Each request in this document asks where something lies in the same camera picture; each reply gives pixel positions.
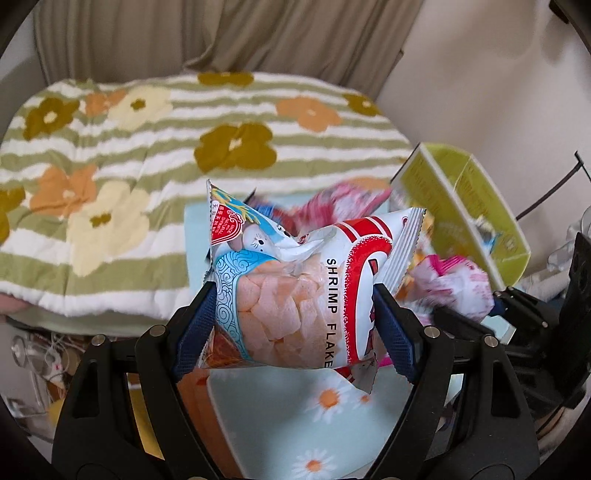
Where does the beige curtain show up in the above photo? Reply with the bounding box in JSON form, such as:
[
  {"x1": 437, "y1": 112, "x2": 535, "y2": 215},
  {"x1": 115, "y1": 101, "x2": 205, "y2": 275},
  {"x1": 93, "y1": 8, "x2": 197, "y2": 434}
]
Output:
[{"x1": 34, "y1": 0, "x2": 423, "y2": 98}]

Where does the pink striped snack bag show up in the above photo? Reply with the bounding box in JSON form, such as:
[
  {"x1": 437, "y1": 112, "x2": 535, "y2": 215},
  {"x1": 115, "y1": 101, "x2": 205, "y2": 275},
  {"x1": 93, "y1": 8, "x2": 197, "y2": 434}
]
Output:
[{"x1": 273, "y1": 178, "x2": 392, "y2": 237}]

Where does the pink white snack bag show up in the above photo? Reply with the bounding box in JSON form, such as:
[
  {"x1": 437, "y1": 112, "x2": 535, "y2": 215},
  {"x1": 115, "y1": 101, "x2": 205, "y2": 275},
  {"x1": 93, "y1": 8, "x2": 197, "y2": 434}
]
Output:
[{"x1": 403, "y1": 255, "x2": 495, "y2": 322}]

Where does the shrimp flakes snack bag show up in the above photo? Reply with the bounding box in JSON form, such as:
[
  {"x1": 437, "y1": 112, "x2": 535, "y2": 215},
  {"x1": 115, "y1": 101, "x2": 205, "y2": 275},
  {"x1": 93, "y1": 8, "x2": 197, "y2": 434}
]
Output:
[{"x1": 197, "y1": 185, "x2": 426, "y2": 392}]

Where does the floral striped bed quilt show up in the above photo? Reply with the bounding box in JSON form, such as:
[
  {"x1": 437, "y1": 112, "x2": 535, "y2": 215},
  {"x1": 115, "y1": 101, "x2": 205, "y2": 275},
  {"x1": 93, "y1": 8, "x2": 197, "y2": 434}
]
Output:
[{"x1": 1, "y1": 72, "x2": 412, "y2": 319}]

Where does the green cardboard snack box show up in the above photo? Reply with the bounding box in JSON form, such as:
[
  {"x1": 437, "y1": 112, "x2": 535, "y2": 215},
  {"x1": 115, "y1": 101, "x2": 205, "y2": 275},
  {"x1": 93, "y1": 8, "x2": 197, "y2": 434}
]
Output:
[{"x1": 389, "y1": 143, "x2": 531, "y2": 290}]

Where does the black cable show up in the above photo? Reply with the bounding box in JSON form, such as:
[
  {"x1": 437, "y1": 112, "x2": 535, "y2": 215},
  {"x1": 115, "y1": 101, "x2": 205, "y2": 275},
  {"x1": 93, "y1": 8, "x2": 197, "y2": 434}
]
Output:
[{"x1": 514, "y1": 149, "x2": 591, "y2": 222}]

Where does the light blue daisy tablecloth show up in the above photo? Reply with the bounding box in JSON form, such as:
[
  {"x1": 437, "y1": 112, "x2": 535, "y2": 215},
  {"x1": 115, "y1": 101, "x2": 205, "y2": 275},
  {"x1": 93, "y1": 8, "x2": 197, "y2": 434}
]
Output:
[{"x1": 179, "y1": 212, "x2": 434, "y2": 479}]

